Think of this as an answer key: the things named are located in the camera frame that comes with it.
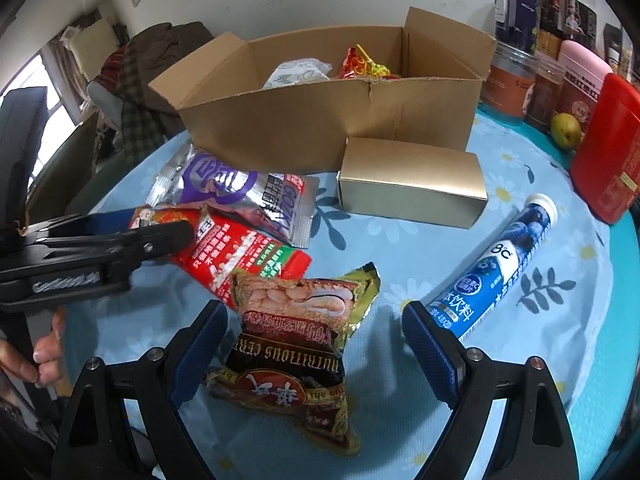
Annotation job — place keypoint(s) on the red packet with green stripe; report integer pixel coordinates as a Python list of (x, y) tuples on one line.
[(235, 255)]

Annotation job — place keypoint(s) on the dark green chair seat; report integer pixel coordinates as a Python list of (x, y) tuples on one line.
[(100, 175)]

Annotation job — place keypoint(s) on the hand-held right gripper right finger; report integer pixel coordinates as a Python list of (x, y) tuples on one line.
[(430, 350)]

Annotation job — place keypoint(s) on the beige cushion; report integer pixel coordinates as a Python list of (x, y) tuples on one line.
[(92, 42)]

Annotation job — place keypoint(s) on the red striped cloth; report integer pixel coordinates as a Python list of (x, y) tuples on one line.
[(112, 66)]

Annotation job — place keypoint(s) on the brown wooden furniture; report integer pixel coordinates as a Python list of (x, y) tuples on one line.
[(65, 160)]

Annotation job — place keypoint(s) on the small gold box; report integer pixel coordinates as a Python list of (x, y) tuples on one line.
[(410, 185)]

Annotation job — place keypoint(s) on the clear jar tan contents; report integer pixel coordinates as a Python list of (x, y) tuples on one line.
[(547, 42)]

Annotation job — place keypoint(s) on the brown jacket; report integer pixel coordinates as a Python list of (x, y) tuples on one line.
[(170, 60)]

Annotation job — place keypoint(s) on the clear jar red-brown contents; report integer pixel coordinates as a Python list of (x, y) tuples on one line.
[(542, 95)]

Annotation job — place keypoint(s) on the clear jar dark blue label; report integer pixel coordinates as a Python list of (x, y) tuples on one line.
[(517, 5)]

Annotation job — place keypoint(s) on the clear jar orange contents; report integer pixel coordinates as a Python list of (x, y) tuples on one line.
[(505, 85)]

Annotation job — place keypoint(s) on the brown gold cereal packet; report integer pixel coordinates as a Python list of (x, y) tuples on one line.
[(290, 360)]

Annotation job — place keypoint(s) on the yellow-green fruit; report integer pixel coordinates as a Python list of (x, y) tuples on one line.
[(566, 131)]

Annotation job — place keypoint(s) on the clear jar figure label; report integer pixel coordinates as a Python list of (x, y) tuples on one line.
[(580, 15)]

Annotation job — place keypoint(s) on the green plaid cloth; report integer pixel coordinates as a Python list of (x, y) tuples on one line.
[(135, 110)]

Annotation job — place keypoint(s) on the silver purple snack packet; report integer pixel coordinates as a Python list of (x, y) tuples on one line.
[(225, 185)]

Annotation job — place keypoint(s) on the brown cardboard box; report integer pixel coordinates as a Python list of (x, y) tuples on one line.
[(300, 120)]

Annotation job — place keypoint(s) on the pink bottle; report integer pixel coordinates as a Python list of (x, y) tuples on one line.
[(580, 85)]

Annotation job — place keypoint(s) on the large red bottle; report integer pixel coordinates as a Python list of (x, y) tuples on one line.
[(610, 160)]

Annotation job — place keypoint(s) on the white pastry packet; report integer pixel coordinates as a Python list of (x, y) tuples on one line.
[(295, 72)]

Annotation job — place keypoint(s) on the person's left hand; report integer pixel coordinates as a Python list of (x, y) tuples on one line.
[(50, 345)]

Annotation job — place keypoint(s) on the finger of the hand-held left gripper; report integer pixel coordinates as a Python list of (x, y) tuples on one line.
[(165, 237), (90, 227)]

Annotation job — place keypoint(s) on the orange-red snack packet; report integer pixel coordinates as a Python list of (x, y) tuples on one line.
[(165, 216)]

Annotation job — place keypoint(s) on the clear jar red label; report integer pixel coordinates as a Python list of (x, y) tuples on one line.
[(550, 5)]

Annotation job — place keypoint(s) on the window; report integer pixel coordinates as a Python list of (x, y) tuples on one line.
[(45, 90)]

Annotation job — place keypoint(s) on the blue floral tablecloth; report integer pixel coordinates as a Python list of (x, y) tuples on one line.
[(400, 260)]

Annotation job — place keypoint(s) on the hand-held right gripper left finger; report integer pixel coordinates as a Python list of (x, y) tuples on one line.
[(200, 350)]

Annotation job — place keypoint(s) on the red yellow snack packet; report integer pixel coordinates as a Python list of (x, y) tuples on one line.
[(360, 65)]

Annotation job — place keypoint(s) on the blue tablet tube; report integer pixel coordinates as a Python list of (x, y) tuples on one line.
[(500, 265)]

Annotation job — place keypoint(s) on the teal table mat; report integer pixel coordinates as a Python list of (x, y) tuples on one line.
[(610, 360)]

